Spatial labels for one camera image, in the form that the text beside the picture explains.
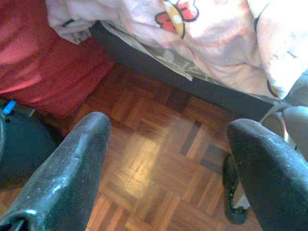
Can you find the black slipper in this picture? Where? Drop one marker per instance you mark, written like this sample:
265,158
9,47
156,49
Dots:
229,192

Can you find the black bed frame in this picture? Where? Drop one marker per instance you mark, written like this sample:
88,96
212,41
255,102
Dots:
168,74

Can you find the beige floral bed sheet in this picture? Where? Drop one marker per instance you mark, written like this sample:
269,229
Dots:
183,63

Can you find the red fabric cushion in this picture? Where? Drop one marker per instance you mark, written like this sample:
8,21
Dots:
36,60

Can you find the pink cartoon print blanket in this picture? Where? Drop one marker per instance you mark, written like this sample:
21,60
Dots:
216,48

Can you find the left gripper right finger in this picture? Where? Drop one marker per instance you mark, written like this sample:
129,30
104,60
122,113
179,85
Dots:
272,183

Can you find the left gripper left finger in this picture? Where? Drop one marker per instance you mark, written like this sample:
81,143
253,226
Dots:
65,180

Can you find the blue plug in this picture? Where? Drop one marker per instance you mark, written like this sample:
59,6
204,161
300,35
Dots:
9,107

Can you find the black bag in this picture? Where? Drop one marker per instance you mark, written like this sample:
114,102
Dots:
21,149

